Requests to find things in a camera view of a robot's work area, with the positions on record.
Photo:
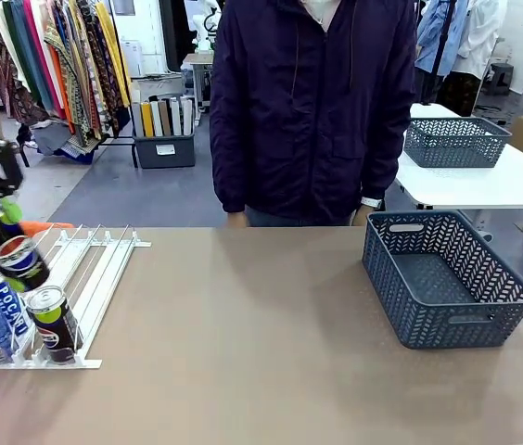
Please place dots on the grey plastic stool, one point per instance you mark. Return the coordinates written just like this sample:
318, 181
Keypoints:
498, 76

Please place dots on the white wristwatch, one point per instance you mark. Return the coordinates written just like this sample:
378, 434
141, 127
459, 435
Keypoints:
372, 202

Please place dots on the blue-grey plastic basket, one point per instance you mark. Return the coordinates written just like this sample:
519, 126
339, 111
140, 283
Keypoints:
428, 320
451, 153

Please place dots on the white fabric roll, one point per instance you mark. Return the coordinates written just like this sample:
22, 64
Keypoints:
175, 118
136, 120
156, 119
187, 117

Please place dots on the cloth pile on floor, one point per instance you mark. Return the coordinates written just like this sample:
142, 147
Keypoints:
59, 141

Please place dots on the clothes rack with colourful garments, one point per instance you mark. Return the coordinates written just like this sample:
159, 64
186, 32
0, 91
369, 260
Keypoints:
71, 69

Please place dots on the grey plastic storage bin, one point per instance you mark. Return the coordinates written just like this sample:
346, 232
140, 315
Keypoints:
164, 150

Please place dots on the white hanging coat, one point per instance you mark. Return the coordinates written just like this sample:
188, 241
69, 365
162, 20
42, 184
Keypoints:
479, 41

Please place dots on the grey work table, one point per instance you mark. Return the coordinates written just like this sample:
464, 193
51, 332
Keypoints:
199, 60

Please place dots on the person's right hand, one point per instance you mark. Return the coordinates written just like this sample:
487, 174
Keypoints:
238, 220

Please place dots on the light blue hanging shirt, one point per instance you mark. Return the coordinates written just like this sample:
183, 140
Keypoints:
433, 41

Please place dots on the white table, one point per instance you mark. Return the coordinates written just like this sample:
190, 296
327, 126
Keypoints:
475, 185

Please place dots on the person in dark purple jacket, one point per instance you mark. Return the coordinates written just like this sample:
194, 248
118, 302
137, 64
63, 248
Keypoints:
308, 116

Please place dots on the dark patterned skirt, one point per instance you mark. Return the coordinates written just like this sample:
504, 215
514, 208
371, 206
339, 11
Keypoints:
461, 92

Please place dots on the yellow fabric roll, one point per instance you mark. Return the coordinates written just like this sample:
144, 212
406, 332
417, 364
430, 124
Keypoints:
147, 120

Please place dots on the black stand pole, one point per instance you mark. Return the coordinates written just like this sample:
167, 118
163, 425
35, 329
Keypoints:
442, 46

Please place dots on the white air purifier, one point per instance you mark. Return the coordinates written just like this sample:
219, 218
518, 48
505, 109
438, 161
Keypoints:
131, 58

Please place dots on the person's left hand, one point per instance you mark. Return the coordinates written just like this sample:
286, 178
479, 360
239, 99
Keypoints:
363, 217

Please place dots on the brown fabric roll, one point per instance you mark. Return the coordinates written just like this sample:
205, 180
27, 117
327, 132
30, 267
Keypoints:
165, 118

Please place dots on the orange cloth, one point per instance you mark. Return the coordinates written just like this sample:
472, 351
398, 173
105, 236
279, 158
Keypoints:
34, 228

